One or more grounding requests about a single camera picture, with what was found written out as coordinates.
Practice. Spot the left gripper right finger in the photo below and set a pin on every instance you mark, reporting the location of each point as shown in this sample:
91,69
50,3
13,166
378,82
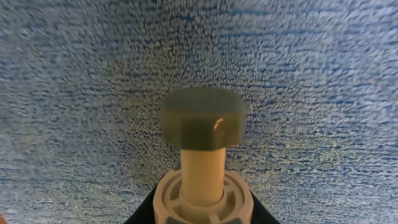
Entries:
261,213

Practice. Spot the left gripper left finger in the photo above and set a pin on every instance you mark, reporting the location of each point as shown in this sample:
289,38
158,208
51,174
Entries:
143,213

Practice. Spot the blue cloth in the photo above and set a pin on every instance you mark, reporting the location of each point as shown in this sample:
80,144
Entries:
93,62

